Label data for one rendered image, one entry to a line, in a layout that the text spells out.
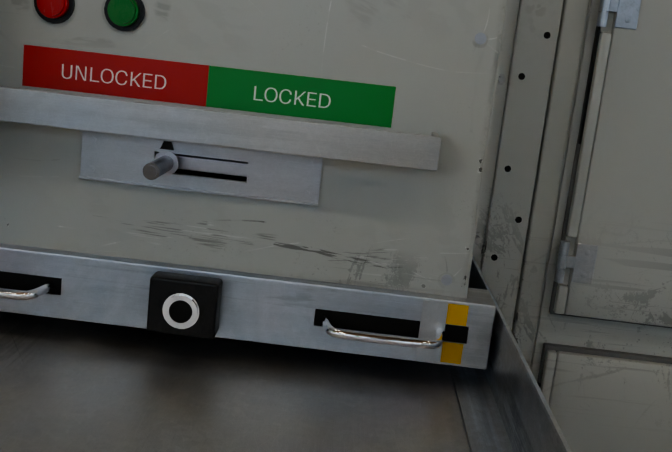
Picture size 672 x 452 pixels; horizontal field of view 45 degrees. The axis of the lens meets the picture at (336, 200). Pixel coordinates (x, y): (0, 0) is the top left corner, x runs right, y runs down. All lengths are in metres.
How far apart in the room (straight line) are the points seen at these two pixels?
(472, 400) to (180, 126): 0.34
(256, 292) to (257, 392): 0.09
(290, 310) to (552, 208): 0.41
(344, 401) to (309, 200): 0.17
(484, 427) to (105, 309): 0.34
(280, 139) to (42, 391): 0.27
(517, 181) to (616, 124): 0.13
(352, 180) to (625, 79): 0.41
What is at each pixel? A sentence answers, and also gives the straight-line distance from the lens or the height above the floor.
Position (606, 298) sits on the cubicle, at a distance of 1.04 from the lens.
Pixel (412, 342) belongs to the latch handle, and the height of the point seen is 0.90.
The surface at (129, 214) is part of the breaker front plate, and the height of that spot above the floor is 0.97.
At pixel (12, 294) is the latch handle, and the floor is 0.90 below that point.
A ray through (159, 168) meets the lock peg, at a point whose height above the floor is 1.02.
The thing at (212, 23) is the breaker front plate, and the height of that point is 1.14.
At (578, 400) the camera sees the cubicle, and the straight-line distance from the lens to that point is 1.08.
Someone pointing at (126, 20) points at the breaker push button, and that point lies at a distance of 0.72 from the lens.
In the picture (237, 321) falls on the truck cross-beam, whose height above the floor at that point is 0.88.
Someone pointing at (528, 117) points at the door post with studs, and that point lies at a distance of 1.00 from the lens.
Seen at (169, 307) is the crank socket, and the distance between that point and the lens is 0.72.
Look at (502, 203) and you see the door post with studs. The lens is 1.01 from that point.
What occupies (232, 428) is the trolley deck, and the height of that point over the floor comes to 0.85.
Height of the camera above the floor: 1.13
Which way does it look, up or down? 11 degrees down
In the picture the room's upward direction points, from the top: 6 degrees clockwise
